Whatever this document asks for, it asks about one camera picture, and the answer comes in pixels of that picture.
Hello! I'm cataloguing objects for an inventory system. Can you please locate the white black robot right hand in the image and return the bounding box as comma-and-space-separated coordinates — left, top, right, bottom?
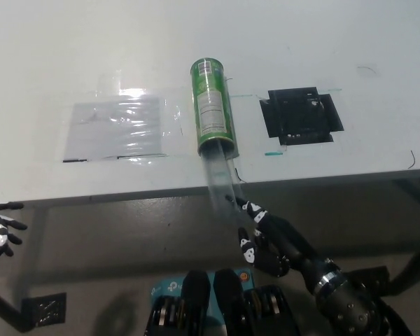
225, 195, 332, 287

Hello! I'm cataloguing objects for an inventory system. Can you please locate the black metal table leg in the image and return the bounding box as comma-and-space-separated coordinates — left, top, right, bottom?
0, 281, 34, 334
381, 176, 420, 299

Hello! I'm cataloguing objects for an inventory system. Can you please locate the clear plastic film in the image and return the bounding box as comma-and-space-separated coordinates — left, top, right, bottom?
38, 69, 183, 166

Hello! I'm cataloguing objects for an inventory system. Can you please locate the clear plastic chips tray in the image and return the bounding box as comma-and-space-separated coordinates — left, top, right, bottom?
199, 138, 253, 225

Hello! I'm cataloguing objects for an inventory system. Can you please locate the green chips can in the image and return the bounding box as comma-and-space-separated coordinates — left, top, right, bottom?
188, 57, 241, 159

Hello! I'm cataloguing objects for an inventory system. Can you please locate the clear plastic sheet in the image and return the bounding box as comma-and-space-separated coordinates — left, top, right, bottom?
62, 97, 169, 163

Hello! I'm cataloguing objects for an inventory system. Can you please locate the black tape square patch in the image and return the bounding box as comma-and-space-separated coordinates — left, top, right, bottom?
258, 85, 345, 146

